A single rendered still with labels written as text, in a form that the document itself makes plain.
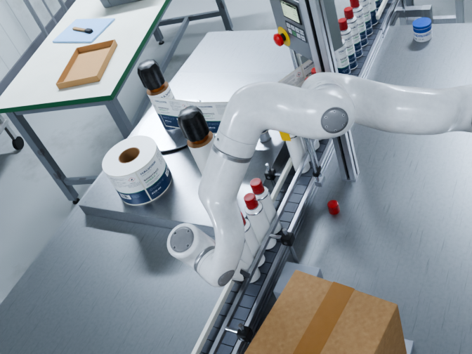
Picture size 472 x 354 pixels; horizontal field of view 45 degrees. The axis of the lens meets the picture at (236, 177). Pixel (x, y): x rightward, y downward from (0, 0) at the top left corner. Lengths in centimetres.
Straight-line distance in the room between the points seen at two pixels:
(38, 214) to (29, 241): 22
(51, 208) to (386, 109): 284
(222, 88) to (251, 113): 120
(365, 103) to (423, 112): 12
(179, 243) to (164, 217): 62
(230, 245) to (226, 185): 13
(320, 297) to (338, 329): 9
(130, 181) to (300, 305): 88
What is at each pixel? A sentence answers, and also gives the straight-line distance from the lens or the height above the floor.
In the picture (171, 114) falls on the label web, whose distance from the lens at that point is 213.
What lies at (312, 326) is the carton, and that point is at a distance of 120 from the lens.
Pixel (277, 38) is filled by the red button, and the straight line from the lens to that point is 163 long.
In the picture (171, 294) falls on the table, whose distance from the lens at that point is 175.
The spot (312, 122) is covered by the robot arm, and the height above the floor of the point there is 145.
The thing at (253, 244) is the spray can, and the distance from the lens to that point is 156.
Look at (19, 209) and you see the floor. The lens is 392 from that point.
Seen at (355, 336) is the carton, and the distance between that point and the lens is 118.
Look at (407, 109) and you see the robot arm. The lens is 121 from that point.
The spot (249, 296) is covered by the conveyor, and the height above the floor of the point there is 88.
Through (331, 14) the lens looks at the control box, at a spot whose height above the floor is 139.
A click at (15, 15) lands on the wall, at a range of 572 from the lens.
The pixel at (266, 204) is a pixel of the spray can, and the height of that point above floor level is 101.
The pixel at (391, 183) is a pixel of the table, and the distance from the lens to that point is 182.
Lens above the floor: 214
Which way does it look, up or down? 41 degrees down
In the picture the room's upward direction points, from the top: 23 degrees counter-clockwise
